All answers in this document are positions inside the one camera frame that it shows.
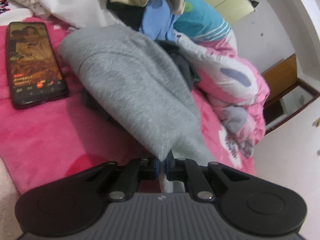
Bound light grey sweatpants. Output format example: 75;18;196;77
59;24;214;165

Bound pink white floral duvet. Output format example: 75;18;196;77
175;29;271;159

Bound dark grey garment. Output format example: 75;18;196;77
155;40;201;90

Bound brown wooden door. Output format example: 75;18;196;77
263;54;319;134

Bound black smartphone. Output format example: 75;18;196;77
5;22;69;109

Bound light blue garment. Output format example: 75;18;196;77
139;0;180;42

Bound teal striped pillow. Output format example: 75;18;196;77
174;0;231;43

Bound white garment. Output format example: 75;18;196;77
40;0;124;29

